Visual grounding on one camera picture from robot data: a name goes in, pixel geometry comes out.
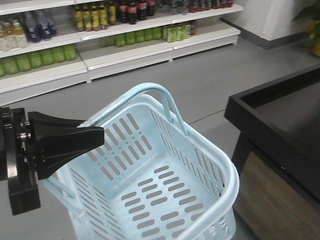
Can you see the green potted plant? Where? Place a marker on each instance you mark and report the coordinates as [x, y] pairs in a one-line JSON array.
[[312, 12]]

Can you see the white store shelf unit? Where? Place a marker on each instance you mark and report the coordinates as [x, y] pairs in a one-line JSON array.
[[120, 48]]

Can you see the light blue plastic basket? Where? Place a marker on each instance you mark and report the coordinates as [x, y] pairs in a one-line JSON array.
[[154, 178]]

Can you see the black wooden produce stand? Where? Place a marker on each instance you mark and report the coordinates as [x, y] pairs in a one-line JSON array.
[[277, 156]]

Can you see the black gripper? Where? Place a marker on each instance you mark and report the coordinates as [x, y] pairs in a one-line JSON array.
[[58, 141]]

